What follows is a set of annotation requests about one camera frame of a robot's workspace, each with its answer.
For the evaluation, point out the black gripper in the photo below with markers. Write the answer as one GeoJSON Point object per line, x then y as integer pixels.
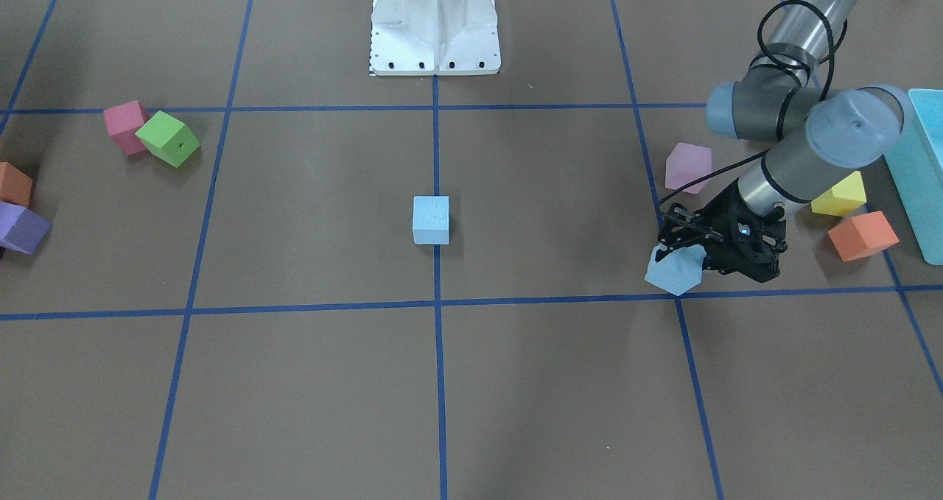
{"type": "Point", "coordinates": [720, 219]}

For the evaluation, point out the light blue foam block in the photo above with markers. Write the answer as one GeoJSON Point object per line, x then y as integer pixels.
{"type": "Point", "coordinates": [677, 272]}
{"type": "Point", "coordinates": [431, 220]}

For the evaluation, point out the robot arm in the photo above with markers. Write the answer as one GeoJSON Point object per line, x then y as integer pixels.
{"type": "Point", "coordinates": [816, 138]}

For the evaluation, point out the light pink foam block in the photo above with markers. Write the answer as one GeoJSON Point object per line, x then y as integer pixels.
{"type": "Point", "coordinates": [686, 163]}

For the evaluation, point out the yellow foam block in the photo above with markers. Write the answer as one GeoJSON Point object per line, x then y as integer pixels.
{"type": "Point", "coordinates": [843, 198]}

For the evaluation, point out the orange foam block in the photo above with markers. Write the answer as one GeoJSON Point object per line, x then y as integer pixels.
{"type": "Point", "coordinates": [862, 235]}
{"type": "Point", "coordinates": [16, 187]}

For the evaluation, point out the blue plastic bin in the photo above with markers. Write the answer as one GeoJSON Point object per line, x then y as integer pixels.
{"type": "Point", "coordinates": [914, 163]}

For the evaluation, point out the green foam block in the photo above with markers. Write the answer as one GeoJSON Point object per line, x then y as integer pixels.
{"type": "Point", "coordinates": [168, 139]}

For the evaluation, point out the red foam block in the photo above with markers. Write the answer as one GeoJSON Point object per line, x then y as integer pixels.
{"type": "Point", "coordinates": [123, 122]}

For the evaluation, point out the purple foam block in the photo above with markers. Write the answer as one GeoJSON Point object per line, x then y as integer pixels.
{"type": "Point", "coordinates": [21, 229]}

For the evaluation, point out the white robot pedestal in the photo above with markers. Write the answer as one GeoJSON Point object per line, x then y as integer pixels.
{"type": "Point", "coordinates": [434, 37]}

